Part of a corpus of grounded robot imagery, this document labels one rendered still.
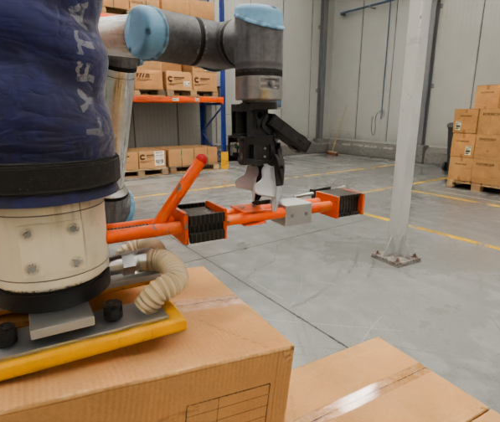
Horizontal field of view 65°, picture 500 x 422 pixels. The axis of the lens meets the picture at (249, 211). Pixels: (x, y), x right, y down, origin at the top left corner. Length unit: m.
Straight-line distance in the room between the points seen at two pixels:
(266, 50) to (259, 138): 0.15
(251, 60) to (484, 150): 6.87
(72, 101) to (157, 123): 9.27
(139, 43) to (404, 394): 1.12
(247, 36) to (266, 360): 0.56
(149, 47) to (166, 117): 9.16
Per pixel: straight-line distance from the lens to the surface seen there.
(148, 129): 9.75
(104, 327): 0.63
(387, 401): 1.26
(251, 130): 0.75
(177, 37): 0.78
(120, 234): 0.67
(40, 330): 0.61
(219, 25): 0.84
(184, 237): 0.70
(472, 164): 7.58
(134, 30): 0.80
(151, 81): 8.42
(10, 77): 0.56
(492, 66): 10.49
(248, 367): 0.67
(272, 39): 0.75
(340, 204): 0.89
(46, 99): 0.56
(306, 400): 1.22
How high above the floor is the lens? 1.33
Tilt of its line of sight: 15 degrees down
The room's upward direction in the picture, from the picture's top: straight up
